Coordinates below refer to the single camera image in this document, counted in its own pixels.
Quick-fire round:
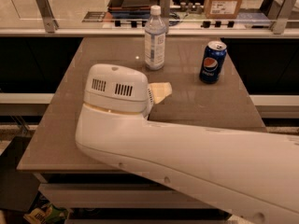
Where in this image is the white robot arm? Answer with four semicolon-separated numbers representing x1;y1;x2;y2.
76;64;299;224

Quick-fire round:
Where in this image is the clear plastic water bottle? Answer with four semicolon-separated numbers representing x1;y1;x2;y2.
145;6;166;70

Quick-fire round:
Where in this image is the blue pepsi can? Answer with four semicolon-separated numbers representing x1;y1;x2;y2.
199;40;227;84

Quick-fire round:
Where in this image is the brown cardboard box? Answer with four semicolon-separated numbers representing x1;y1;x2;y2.
204;0;242;19

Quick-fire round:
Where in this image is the white drawer front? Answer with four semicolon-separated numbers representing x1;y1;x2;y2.
39;184;212;209

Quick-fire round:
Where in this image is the green snack bag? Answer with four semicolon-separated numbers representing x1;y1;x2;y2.
23;203;68;224

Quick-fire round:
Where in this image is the middle metal bracket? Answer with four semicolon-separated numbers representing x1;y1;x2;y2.
159;0;170;31

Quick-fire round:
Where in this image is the metal bracket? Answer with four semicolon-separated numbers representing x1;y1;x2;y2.
36;0;59;33
159;0;170;31
271;0;297;35

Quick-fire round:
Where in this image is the right metal bracket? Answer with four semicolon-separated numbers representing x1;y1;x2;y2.
271;0;297;35

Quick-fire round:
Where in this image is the left metal bracket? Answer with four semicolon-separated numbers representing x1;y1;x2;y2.
36;0;59;33

